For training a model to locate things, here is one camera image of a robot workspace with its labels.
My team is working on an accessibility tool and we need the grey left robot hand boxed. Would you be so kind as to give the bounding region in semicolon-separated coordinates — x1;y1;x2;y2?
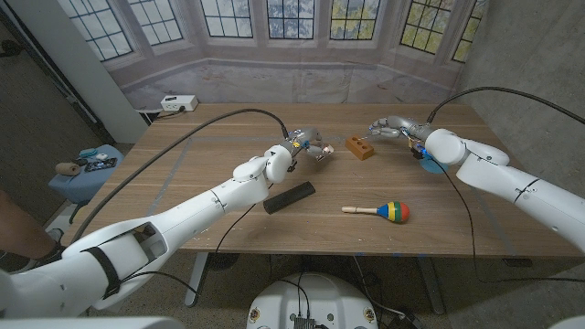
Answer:
285;126;335;164

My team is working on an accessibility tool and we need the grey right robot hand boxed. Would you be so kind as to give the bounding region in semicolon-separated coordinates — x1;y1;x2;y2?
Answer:
368;115;436;143

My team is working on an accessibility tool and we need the orange wooden block with holes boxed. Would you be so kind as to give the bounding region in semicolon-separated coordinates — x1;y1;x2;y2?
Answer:
344;134;376;162

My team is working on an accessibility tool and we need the teal round disc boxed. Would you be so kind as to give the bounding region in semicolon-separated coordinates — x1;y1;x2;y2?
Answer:
418;153;451;175

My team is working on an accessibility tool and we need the printed window backdrop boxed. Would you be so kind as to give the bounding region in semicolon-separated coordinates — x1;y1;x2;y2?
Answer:
57;0;488;111

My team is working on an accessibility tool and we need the black rectangular bar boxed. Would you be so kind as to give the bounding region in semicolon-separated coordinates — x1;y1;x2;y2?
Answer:
262;180;317;216

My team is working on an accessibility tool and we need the colourful wooden maraca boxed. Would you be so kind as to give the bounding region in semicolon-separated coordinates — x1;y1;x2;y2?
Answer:
340;200;411;225

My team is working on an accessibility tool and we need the white power strip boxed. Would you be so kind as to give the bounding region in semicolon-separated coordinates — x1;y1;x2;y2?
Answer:
159;94;200;113

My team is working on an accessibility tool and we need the grey table leg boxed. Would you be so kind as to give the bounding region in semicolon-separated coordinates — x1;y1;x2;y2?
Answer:
415;256;447;316

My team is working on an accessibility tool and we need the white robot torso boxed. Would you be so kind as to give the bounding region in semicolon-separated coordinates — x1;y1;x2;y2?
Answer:
246;272;380;329

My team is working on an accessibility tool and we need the white table leg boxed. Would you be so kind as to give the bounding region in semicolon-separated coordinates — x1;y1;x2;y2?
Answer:
184;251;210;308

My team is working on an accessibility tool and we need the blue stool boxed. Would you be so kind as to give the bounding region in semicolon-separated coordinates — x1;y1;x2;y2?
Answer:
47;143;126;225

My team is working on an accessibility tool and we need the white pillar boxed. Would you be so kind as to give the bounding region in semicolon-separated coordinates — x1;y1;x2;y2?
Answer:
6;0;150;145

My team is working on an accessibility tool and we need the person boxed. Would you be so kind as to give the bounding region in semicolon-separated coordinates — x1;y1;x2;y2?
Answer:
0;188;66;274

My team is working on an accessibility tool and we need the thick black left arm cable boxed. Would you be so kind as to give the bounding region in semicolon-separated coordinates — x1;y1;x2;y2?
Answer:
69;107;291;244

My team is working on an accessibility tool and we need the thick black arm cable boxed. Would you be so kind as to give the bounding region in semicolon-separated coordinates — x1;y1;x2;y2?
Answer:
426;86;585;126
69;107;291;244

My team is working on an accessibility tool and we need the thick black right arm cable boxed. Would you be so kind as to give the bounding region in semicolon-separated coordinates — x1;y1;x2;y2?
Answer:
426;86;585;126

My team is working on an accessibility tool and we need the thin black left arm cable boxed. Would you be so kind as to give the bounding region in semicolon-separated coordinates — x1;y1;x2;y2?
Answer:
118;181;276;299

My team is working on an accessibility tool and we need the black power strip cord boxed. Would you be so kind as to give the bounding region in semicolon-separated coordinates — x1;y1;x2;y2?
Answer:
135;105;187;124

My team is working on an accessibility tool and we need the thin dark right arm cable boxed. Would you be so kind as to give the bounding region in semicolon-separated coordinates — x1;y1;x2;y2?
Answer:
440;154;585;284

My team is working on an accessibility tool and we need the grey perforated wall panel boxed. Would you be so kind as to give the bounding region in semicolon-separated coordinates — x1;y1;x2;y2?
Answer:
450;0;585;229

